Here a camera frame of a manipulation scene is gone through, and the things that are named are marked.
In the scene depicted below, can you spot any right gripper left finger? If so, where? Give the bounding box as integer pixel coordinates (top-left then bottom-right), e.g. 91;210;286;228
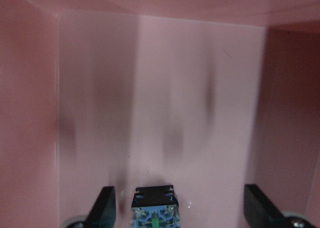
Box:
84;186;116;228

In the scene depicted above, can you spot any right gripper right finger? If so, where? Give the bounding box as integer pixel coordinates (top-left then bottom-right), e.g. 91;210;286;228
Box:
243;184;290;228

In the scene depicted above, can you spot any yellow push button switch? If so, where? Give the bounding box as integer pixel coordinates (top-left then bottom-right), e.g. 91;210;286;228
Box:
130;185;181;228

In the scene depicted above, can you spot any pink plastic bin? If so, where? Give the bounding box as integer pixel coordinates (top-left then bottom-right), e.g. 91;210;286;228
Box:
0;0;320;228

